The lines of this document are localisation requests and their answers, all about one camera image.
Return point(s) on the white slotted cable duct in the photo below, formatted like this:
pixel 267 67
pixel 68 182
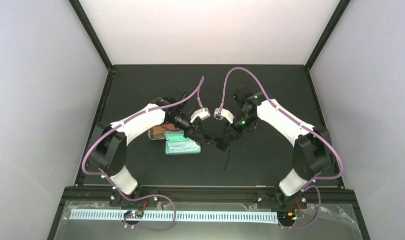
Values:
pixel 178 216

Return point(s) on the small circuit board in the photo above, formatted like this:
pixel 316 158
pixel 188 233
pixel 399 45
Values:
pixel 290 216
pixel 133 214

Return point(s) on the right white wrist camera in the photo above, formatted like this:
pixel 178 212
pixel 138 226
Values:
pixel 221 114

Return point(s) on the black sunglasses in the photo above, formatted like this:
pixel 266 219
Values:
pixel 221 145

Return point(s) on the left small circuit board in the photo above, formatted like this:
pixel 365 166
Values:
pixel 133 214

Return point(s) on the blue-grey glasses case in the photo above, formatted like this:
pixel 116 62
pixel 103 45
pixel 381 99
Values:
pixel 177 136

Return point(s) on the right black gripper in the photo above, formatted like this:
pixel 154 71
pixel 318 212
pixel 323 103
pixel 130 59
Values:
pixel 231 133

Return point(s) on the brown plaid glasses case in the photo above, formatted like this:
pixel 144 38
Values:
pixel 158 132

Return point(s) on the left black frame post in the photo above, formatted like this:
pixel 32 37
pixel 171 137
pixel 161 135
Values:
pixel 90 31

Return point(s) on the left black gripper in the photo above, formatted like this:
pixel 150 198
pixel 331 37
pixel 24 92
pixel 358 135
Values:
pixel 193 133

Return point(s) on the right small circuit board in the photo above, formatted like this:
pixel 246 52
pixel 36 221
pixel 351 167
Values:
pixel 290 216

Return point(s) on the right black frame post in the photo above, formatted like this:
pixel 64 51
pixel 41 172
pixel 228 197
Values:
pixel 328 30

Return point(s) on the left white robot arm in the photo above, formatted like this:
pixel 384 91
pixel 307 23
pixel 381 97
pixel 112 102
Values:
pixel 108 150

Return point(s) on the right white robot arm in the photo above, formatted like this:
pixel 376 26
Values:
pixel 312 150

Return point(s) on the black frame post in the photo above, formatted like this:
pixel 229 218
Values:
pixel 328 30
pixel 90 31

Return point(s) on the black front frame rail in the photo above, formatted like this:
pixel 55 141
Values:
pixel 181 194

